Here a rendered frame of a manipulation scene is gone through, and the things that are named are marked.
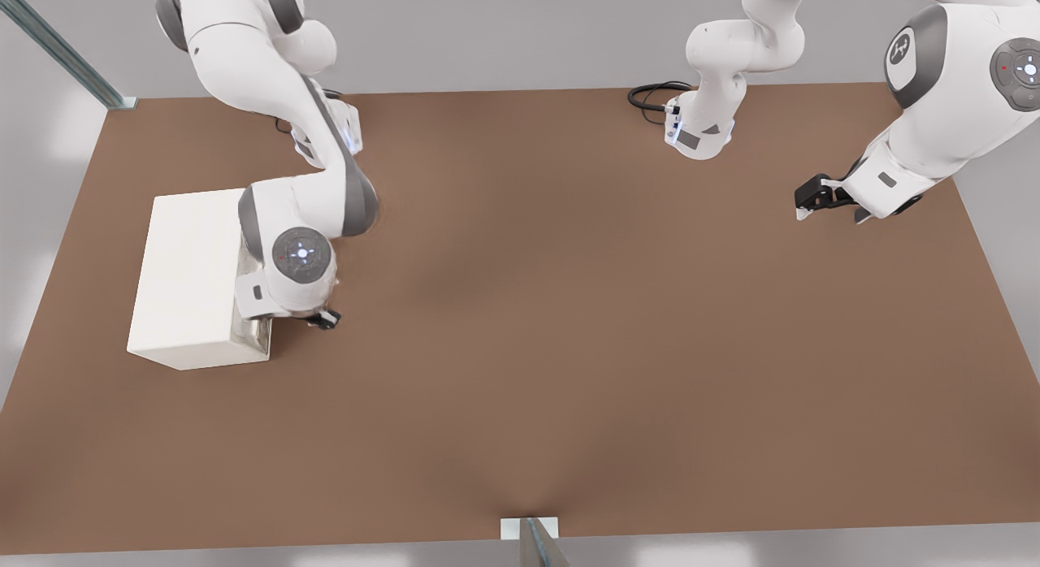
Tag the white oven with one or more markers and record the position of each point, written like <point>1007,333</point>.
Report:
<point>188,283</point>

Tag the silver frame post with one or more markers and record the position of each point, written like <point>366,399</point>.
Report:
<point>63,49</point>
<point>533,541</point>

